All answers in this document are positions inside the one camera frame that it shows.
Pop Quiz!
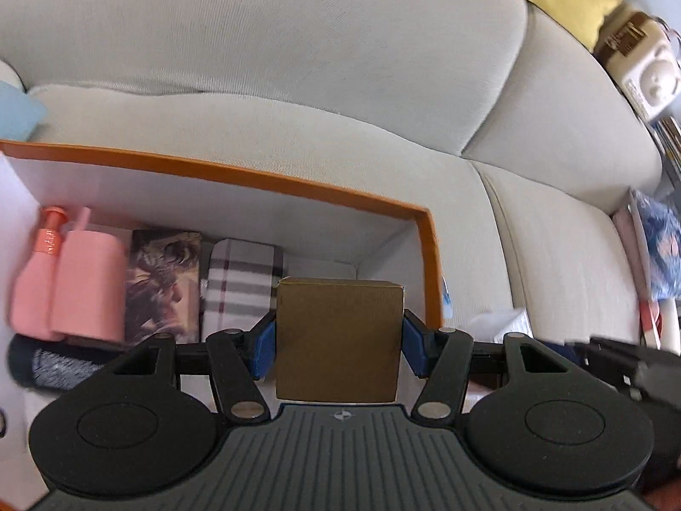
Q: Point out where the stack of books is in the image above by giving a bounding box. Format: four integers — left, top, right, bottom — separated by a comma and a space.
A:
649, 114, 681, 176

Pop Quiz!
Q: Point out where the dark speckled cylinder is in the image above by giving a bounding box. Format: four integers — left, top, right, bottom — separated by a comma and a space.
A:
6, 333, 123, 397

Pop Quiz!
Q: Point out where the cream sofa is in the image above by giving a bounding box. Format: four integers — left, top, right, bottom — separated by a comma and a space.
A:
0, 0, 671, 352

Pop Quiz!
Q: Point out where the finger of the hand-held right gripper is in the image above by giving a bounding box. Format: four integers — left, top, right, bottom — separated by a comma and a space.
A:
565, 336, 656, 370

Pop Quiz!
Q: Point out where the cream toy camera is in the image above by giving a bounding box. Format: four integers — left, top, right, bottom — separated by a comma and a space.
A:
593, 5, 681, 118

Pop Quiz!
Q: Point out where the brown cardboard box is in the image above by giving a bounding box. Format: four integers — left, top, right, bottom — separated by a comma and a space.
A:
274, 276, 405, 404

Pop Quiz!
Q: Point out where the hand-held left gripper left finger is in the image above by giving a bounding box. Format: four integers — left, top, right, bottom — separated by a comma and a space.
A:
109, 311, 278, 428

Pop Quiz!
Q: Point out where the plaid box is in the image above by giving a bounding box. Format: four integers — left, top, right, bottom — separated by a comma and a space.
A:
199, 238, 285, 342

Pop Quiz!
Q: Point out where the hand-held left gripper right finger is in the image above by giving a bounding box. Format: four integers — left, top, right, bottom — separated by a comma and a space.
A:
401, 309, 579, 428

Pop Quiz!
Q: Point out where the picture printed box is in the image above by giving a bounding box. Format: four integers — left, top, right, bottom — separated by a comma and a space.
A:
125, 229, 203, 344

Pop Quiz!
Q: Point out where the pink box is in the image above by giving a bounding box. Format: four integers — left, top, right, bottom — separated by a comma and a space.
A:
50, 207, 131, 344

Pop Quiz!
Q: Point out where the white tissue paper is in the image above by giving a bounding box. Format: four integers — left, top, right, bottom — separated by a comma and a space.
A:
468, 307, 533, 344

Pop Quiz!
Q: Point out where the pink bottle with orange cap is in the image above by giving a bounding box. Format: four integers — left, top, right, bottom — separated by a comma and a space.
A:
8, 207, 67, 342

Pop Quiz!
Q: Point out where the pink flat package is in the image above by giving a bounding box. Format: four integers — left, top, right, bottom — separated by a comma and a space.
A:
612, 207, 666, 349

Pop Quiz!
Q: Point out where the blue patterned bag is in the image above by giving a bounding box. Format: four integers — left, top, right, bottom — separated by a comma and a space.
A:
630, 189, 681, 301

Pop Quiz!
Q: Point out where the white box with orange rim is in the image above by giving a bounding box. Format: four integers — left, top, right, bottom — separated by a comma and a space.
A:
0, 138, 445, 511

